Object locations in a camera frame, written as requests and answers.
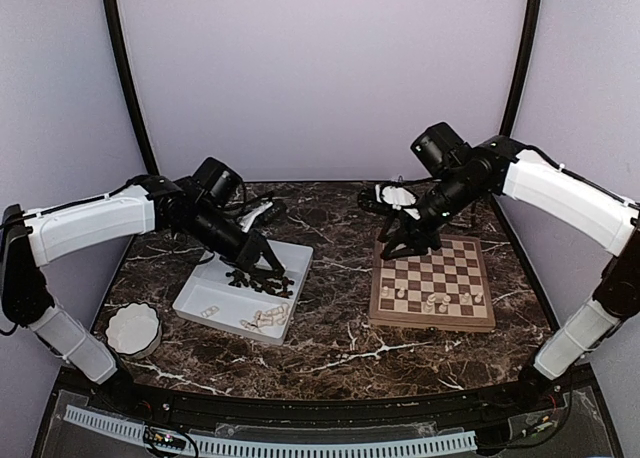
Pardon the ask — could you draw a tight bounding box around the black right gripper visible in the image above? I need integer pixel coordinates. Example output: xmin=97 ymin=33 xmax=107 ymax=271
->
xmin=378 ymin=170 xmax=485 ymax=259

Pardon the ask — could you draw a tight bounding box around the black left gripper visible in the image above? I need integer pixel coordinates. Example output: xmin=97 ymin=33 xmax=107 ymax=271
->
xmin=188 ymin=202 xmax=285 ymax=278

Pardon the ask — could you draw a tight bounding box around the cream white chess queen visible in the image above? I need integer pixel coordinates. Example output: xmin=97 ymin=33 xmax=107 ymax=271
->
xmin=438 ymin=295 xmax=451 ymax=314

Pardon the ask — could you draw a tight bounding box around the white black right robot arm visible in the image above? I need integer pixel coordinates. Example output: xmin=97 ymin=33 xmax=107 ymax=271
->
xmin=373 ymin=133 xmax=639 ymax=412

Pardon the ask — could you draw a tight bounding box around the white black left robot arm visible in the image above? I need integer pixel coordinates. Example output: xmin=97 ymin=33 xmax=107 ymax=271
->
xmin=1 ymin=172 xmax=284 ymax=414

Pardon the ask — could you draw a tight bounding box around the dark brown chess piece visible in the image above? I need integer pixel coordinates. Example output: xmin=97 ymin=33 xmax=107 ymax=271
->
xmin=249 ymin=277 xmax=295 ymax=299
xmin=225 ymin=270 xmax=254 ymax=288

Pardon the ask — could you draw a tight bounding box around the wooden chess board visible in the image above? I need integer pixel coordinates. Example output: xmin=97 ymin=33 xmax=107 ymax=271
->
xmin=369 ymin=235 xmax=496 ymax=333

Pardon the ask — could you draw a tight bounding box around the white divided plastic tray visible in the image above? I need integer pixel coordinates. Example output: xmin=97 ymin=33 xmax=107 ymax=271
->
xmin=173 ymin=240 xmax=313 ymax=345

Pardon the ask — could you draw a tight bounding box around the white scalloped ceramic bowl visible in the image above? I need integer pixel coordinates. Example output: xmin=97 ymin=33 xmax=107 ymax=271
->
xmin=105 ymin=303 xmax=162 ymax=359

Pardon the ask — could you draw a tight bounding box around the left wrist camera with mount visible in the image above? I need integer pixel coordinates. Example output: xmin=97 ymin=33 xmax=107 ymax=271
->
xmin=237 ymin=193 xmax=287 ymax=232

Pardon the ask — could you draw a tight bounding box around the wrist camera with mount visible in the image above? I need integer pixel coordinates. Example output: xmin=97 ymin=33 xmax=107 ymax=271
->
xmin=357 ymin=184 xmax=418 ymax=215
xmin=237 ymin=193 xmax=287 ymax=232

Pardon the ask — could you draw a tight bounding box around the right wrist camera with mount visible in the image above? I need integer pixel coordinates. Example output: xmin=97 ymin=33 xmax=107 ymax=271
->
xmin=357 ymin=184 xmax=418 ymax=215

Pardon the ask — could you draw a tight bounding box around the black curved front rail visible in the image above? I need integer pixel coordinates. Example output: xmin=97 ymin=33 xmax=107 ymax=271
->
xmin=94 ymin=362 xmax=591 ymax=432

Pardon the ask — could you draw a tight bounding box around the white slotted cable duct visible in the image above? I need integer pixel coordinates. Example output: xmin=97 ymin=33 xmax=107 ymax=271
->
xmin=63 ymin=405 xmax=477 ymax=457

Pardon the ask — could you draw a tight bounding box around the black right frame post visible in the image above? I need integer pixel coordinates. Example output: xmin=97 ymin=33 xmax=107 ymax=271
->
xmin=499 ymin=0 xmax=542 ymax=136

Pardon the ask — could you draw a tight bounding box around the black frame post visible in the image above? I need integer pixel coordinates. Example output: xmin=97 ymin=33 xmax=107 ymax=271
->
xmin=102 ymin=0 xmax=159 ymax=174
xmin=499 ymin=0 xmax=542 ymax=136

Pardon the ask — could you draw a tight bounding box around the black left frame post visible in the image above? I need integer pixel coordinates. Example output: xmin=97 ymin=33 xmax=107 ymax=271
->
xmin=102 ymin=0 xmax=159 ymax=174

